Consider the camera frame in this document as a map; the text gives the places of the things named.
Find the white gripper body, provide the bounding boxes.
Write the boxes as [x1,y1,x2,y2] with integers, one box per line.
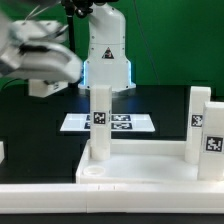
[0,19,82,83]

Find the white desk top tray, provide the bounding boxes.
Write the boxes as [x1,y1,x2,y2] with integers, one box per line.
[75,139,224,185]

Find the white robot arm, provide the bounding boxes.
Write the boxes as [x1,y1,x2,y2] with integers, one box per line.
[0,0,136,97]

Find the white left obstacle block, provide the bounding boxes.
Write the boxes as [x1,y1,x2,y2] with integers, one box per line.
[0,141,5,164]

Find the white front obstacle bar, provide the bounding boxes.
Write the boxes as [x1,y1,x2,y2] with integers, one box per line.
[0,182,224,214]

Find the black table cable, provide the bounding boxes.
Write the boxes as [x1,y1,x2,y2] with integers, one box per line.
[1,77,31,91]

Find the white thin cables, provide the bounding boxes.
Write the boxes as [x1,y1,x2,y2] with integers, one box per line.
[24,0,62,23]

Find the black cable hose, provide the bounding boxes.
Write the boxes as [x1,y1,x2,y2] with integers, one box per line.
[61,0,85,54]

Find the marker tag base plate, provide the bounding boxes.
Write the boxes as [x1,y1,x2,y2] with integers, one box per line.
[60,113,155,132]

